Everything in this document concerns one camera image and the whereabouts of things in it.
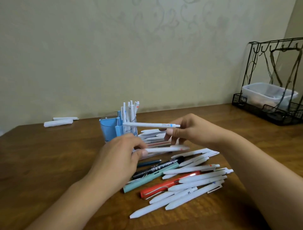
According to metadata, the person's right hand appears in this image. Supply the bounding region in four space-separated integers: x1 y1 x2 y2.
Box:
159 113 228 148

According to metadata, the person's left hand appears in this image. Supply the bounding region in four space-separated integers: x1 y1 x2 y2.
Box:
87 133 149 194

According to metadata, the blue pen holder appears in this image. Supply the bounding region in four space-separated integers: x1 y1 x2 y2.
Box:
99 111 138 144

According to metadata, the dark blue pen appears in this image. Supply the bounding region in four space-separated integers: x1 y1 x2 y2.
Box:
137 159 162 168

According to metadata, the grey green pen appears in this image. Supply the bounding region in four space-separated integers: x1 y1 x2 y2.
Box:
123 163 180 194

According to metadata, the stack of frosted capped pens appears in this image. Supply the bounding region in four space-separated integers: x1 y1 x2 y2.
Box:
138 129 175 159

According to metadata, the white pen blue band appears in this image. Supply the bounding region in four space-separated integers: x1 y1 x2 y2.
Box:
122 122 181 129

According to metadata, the pile of white pens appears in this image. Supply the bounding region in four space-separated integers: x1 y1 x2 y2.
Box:
129 148 234 219

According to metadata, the black pen white print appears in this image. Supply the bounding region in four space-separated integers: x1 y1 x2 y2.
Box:
131 156 186 180

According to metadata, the bunch of white pens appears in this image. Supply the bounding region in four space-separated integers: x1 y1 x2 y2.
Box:
121 100 140 137

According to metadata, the red pen silver clip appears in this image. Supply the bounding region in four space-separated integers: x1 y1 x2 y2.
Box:
140 171 201 200

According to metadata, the person's right forearm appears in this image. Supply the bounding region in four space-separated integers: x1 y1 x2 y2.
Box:
213 131 303 230

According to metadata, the person's left forearm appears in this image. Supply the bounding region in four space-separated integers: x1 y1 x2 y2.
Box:
26 172 112 230

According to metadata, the brown wooden table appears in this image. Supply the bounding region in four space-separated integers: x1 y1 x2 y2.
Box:
0 103 303 230

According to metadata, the thick rolled white paper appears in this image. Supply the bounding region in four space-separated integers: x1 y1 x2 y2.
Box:
44 119 74 128

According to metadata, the clear plastic container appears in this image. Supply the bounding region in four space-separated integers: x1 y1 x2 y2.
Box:
242 82 299 111

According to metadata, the black wire rack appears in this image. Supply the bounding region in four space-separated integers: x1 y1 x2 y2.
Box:
232 37 303 126

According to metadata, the brown cord loop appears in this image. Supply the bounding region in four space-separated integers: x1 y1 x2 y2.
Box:
261 46 303 112

